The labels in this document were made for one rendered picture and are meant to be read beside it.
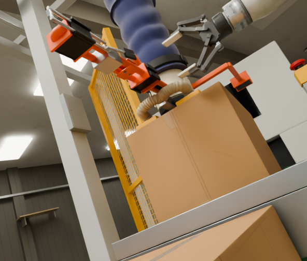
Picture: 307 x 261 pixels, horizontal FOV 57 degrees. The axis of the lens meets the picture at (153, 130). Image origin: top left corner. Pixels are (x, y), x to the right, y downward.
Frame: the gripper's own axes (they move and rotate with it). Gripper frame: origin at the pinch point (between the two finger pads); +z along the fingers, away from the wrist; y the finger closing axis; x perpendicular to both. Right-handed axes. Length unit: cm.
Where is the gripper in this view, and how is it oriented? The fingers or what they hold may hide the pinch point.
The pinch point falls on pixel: (173, 58)
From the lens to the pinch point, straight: 98.1
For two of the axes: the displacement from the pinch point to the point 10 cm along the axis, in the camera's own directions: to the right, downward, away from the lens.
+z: -7.9, 4.8, 3.9
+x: 4.9, 1.2, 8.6
